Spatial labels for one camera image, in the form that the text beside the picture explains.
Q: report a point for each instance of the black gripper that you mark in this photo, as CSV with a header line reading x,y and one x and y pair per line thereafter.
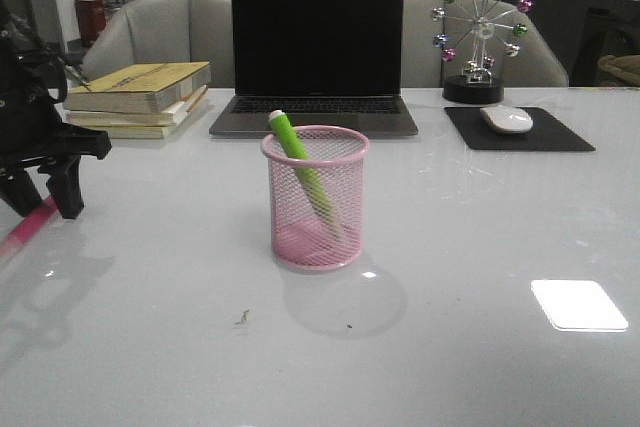
x,y
33,134

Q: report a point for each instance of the pink marker pen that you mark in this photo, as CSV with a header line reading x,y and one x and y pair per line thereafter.
x,y
27,228

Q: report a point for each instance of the green marker pen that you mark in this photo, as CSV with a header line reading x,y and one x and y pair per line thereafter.
x,y
307,176

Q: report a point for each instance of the pink mesh pen holder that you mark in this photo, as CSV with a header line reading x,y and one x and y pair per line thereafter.
x,y
299,239

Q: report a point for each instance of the white middle book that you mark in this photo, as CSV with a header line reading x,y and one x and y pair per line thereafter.
x,y
171,116

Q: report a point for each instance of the yellow top book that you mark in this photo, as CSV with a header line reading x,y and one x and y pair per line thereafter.
x,y
140,88

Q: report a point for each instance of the yellow-edged bottom book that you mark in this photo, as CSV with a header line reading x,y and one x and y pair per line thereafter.
x,y
152,132

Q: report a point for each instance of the red trash bin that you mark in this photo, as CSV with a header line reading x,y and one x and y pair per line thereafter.
x,y
91,20

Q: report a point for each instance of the grey left armchair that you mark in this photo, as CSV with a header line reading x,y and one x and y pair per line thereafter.
x,y
156,31

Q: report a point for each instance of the grey armchair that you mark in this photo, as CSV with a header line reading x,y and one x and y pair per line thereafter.
x,y
156,31
434,50

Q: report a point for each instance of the grey open laptop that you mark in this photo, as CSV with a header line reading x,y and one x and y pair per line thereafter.
x,y
322,62

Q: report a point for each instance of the grey right armchair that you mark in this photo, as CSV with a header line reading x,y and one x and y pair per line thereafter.
x,y
434,50

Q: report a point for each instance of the colourful ferris wheel ornament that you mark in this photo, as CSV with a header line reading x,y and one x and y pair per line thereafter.
x,y
475,83

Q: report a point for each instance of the white computer mouse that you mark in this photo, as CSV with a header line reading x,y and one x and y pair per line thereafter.
x,y
506,119

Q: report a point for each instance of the black mouse pad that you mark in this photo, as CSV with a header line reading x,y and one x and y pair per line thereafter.
x,y
548,134

